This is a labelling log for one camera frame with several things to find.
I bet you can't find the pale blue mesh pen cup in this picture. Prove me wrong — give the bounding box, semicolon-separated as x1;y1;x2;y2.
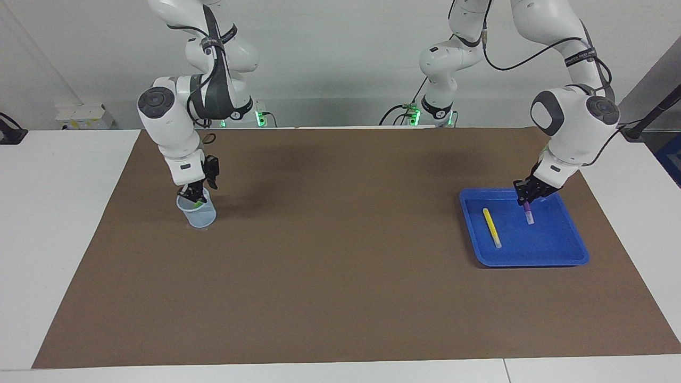
176;189;217;229

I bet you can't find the blue plastic tray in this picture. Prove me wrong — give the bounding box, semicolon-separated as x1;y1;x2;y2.
459;188;590;268

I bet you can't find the black stand pole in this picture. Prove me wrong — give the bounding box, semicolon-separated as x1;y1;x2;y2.
619;82;681;143

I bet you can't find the blue bin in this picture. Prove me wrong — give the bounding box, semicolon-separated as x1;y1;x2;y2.
655;133;681;188

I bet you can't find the black clamp mount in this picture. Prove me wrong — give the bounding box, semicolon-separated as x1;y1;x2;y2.
0;113;28;145

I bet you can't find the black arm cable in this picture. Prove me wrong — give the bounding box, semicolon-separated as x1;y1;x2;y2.
480;27;624;166
186;4;235;145

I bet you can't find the white power strip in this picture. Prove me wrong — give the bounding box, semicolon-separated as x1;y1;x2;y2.
55;104;115;130

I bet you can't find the black base cable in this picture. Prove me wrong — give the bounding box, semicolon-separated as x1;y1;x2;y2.
379;77;429;127

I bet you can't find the brown table mat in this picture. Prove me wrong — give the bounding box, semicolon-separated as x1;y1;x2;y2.
32;127;681;369

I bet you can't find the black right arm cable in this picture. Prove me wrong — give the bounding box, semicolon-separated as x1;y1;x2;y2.
186;4;235;145

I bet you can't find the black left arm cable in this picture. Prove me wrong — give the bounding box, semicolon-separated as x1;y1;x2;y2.
480;27;624;166

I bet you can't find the yellow pen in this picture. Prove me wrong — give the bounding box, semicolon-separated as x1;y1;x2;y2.
483;208;502;249

